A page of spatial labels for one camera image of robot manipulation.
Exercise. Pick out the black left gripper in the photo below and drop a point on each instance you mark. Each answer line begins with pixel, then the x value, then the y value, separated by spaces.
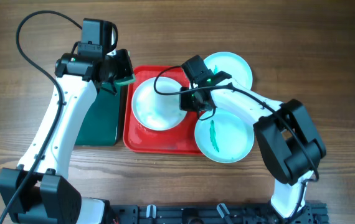
pixel 126 69

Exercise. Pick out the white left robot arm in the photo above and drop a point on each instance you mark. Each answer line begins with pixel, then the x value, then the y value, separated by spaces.
pixel 37 190

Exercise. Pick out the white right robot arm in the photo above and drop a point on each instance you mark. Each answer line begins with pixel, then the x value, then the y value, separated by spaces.
pixel 289 143

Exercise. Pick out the white plate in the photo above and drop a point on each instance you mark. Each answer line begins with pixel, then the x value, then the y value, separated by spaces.
pixel 155 111
pixel 223 137
pixel 232 64

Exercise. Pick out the green scrubbing sponge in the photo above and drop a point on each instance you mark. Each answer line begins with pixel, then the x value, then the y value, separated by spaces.
pixel 125 81

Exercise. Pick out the red plastic tray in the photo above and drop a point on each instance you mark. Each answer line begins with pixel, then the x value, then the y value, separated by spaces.
pixel 136 137

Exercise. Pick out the black aluminium base frame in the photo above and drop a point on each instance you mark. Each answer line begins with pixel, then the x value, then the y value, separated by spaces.
pixel 257 213

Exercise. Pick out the black tray with green water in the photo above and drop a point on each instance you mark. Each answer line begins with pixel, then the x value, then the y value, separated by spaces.
pixel 102 124

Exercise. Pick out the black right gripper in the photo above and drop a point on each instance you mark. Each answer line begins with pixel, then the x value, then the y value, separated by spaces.
pixel 185 105

